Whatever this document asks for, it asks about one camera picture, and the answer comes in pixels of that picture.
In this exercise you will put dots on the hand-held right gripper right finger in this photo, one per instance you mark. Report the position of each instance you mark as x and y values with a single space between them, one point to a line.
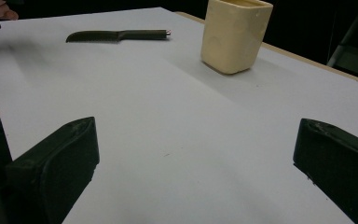
338 161

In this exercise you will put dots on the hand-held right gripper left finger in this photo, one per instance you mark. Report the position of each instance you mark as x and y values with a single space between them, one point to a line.
59 168

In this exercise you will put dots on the black knife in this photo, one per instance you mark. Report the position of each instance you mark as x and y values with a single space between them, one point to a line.
121 35

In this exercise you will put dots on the cream square container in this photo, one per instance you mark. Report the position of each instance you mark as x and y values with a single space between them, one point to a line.
234 37

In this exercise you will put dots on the dark metal stand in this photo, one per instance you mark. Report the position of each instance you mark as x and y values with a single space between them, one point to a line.
354 56

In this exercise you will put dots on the white table mat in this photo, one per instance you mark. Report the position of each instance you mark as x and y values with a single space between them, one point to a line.
167 109

